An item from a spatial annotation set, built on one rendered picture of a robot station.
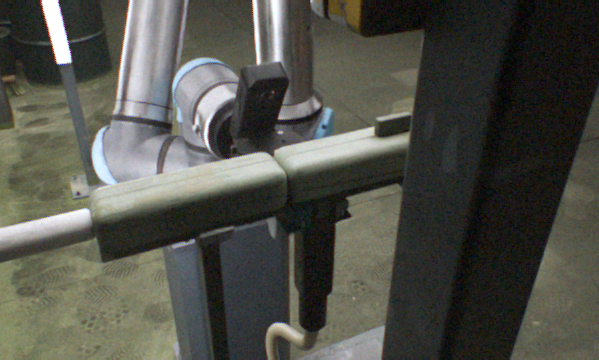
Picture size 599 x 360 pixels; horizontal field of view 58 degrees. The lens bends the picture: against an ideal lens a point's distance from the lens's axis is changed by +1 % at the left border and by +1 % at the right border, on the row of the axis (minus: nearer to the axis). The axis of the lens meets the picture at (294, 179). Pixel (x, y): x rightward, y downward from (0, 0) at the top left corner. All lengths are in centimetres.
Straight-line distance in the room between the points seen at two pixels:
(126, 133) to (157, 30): 16
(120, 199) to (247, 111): 19
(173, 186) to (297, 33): 63
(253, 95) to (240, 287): 84
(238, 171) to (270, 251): 86
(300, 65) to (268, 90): 51
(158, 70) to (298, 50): 30
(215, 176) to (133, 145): 40
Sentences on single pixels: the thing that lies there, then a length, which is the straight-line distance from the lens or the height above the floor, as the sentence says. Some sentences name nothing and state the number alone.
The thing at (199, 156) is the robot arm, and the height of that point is 100.
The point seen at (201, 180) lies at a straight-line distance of 43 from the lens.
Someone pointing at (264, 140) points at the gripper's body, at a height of 110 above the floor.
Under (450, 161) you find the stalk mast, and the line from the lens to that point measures 27.
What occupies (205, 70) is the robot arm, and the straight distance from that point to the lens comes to 73.
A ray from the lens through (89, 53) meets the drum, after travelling 381.
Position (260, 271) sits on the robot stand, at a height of 49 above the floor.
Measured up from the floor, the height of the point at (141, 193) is 115.
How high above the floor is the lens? 137
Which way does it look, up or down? 32 degrees down
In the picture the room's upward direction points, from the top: straight up
